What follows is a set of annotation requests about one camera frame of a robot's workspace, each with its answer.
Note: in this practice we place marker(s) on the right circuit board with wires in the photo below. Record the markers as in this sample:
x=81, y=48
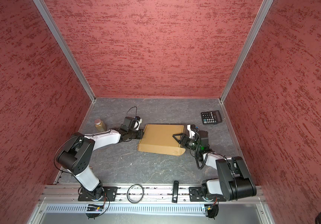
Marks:
x=211, y=211

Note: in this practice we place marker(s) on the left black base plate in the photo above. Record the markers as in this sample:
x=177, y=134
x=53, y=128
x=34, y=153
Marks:
x=107, y=193

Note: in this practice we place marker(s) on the black desk calculator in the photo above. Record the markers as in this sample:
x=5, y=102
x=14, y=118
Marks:
x=211, y=118

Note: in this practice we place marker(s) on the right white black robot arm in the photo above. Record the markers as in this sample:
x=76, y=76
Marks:
x=234, y=180

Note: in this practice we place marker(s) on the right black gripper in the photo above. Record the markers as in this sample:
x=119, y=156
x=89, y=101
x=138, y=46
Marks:
x=183, y=136

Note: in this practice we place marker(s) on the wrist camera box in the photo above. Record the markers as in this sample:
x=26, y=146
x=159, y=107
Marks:
x=133, y=123
x=194, y=132

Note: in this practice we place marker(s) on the spice jar pink lid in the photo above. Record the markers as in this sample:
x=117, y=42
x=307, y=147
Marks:
x=100, y=126

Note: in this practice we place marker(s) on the right aluminium corner post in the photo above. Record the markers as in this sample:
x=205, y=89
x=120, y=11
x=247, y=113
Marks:
x=259, y=19

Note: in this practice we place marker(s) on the aluminium corner post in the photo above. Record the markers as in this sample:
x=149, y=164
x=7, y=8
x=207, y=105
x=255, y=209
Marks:
x=47, y=17
x=259, y=19

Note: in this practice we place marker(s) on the black handle bar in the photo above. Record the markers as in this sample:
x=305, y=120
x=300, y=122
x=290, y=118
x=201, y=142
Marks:
x=175, y=192

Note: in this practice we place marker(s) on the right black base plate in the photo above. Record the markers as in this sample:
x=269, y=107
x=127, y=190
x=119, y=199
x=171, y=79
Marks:
x=196, y=194

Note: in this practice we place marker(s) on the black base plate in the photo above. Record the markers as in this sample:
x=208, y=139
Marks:
x=107, y=193
x=196, y=194

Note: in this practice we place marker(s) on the brown cardboard box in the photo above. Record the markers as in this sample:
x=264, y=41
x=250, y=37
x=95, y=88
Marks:
x=159, y=139

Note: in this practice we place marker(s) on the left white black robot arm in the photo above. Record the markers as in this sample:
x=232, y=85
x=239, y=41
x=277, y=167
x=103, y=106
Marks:
x=75, y=154

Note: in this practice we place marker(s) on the circuit board with wires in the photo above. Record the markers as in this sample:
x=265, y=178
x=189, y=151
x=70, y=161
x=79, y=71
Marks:
x=94, y=211
x=211, y=211

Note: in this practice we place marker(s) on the left aluminium corner post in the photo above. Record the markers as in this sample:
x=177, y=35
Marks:
x=47, y=17

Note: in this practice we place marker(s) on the left circuit board with wires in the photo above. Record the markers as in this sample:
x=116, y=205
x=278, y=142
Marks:
x=94, y=211

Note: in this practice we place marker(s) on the aluminium front rail frame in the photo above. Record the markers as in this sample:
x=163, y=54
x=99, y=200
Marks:
x=149, y=199

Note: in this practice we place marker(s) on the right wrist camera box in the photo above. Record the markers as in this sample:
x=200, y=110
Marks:
x=194, y=132

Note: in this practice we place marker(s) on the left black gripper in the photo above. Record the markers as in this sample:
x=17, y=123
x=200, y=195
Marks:
x=141, y=134

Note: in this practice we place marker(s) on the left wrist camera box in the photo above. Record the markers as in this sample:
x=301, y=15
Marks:
x=133, y=123

